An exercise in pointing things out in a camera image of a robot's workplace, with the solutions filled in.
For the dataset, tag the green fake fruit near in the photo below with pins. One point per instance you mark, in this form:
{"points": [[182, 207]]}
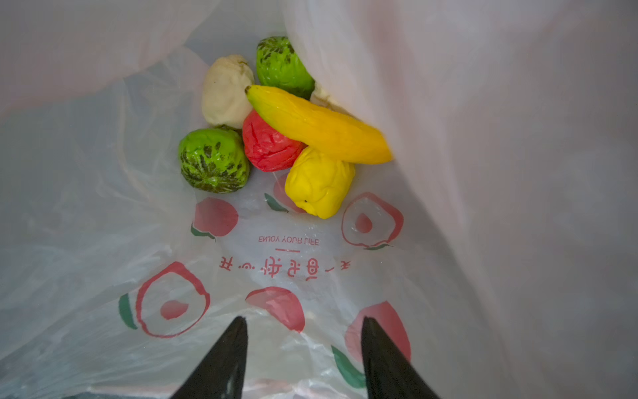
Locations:
{"points": [[213, 160]]}

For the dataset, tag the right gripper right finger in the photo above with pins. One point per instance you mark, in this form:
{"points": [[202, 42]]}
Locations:
{"points": [[387, 371]]}

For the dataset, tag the green fake fruit far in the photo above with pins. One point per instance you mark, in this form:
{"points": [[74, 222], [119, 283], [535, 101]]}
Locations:
{"points": [[278, 65]]}

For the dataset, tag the yellow fake lemon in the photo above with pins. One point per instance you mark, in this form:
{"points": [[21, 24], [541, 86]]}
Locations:
{"points": [[318, 183]]}

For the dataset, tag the pink plastic bag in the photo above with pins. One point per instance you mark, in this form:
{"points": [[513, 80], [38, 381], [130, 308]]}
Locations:
{"points": [[499, 249]]}

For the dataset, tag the cream fake fruit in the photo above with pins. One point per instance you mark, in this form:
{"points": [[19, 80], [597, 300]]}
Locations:
{"points": [[224, 102]]}

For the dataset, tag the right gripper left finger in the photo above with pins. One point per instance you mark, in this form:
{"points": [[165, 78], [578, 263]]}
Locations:
{"points": [[220, 374]]}

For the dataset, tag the green fake fruit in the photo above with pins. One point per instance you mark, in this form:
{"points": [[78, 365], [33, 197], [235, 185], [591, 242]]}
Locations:
{"points": [[213, 160], [278, 65]]}

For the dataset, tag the red fake fruit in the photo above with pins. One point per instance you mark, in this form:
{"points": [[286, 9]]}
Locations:
{"points": [[267, 149]]}

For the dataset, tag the yellow fake banana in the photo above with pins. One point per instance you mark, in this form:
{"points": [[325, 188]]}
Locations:
{"points": [[337, 135]]}

